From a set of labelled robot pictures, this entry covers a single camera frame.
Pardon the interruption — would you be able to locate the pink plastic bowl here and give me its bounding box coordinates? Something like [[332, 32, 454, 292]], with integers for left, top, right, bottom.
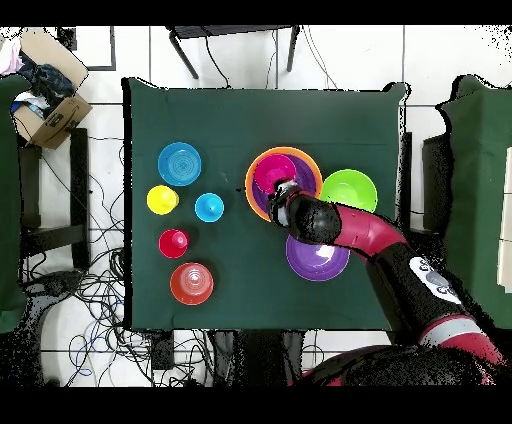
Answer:
[[253, 153, 298, 196]]

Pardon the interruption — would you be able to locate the purple plastic bowl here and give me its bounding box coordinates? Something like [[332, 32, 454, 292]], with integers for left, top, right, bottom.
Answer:
[[285, 233, 352, 282], [250, 153, 320, 216]]

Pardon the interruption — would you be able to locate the large orange plastic bowl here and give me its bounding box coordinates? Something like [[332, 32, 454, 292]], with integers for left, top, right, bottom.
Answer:
[[244, 146, 324, 222]]

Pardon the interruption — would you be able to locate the green plastic bowl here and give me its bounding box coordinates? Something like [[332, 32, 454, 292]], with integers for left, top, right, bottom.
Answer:
[[319, 168, 379, 214]]

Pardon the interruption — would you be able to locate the dark green tablecloth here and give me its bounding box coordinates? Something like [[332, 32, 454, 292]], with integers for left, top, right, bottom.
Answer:
[[121, 76, 411, 332]]

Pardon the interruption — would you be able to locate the blue plastic cup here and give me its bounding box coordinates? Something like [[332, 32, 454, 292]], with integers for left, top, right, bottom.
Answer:
[[194, 192, 226, 224]]

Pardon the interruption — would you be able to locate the blue plastic bowl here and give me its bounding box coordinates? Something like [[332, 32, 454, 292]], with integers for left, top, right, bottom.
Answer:
[[157, 141, 203, 188]]

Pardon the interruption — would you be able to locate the yellow plastic cup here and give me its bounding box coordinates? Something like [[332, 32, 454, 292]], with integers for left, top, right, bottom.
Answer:
[[146, 184, 180, 216]]

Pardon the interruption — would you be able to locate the red plastic cup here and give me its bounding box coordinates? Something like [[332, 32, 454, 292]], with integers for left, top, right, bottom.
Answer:
[[158, 228, 190, 260]]

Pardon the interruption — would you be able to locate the small red-orange plastic bowl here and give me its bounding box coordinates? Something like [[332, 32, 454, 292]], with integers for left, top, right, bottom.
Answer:
[[169, 261, 215, 307]]

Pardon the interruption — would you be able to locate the black stand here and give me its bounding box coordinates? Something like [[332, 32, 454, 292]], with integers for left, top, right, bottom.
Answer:
[[421, 133, 455, 235]]

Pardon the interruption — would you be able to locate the green cloth covered table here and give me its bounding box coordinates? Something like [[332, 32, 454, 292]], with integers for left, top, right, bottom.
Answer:
[[434, 74, 512, 336], [0, 74, 32, 334]]

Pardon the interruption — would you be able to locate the black power brick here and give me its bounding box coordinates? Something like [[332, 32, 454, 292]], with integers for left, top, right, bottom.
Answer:
[[150, 329, 176, 371]]

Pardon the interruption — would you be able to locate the white panel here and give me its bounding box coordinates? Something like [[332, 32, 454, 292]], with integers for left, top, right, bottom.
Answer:
[[496, 146, 512, 294]]

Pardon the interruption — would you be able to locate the cardboard box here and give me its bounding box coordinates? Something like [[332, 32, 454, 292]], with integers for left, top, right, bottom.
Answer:
[[11, 26, 94, 150]]

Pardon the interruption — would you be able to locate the black floor device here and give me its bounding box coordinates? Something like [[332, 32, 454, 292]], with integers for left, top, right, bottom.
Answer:
[[23, 269, 86, 299]]

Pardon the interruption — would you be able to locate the pile of clothes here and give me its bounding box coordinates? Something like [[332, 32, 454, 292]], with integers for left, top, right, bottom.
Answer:
[[0, 37, 77, 119]]

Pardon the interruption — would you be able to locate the black metal frame table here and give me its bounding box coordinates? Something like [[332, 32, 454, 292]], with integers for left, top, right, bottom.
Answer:
[[165, 24, 301, 80]]

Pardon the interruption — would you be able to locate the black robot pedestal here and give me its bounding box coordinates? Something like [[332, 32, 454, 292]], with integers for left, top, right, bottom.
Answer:
[[207, 329, 307, 388]]

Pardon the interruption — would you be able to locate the tangle of floor cables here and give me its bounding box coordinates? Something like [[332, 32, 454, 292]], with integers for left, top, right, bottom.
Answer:
[[19, 131, 213, 388]]

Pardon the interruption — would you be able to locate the black floor frame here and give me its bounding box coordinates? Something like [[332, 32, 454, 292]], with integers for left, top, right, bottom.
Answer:
[[56, 25, 117, 72]]

